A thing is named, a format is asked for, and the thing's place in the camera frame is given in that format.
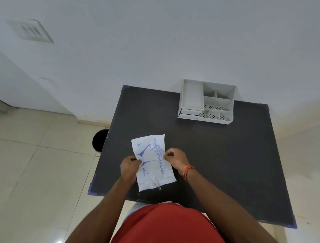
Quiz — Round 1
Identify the black table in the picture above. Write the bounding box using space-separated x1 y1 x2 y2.
87 85 297 229

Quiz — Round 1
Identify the black round bin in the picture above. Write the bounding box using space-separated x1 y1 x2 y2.
92 129 109 153

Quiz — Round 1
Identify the person's red shirt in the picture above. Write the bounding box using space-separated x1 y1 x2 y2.
111 202 225 243

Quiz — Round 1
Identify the person's left hand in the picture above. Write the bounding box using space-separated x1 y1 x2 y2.
120 156 143 181

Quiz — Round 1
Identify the orange thread wristband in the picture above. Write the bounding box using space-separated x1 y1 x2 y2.
183 165 195 181

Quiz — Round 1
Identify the person's right hand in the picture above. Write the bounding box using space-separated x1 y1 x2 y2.
164 148 191 177

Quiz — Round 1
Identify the white compartment organizer tray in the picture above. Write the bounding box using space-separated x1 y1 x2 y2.
177 79 237 125

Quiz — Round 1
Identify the person's left forearm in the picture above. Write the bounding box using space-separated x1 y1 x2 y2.
64 175 135 243

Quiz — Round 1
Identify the white plastic glove packet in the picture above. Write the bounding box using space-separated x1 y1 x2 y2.
131 134 176 192

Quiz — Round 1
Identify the person's right forearm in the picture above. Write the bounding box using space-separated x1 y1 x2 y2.
185 168 278 243

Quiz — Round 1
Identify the white wall switch plate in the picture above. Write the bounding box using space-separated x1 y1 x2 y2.
6 19 54 44

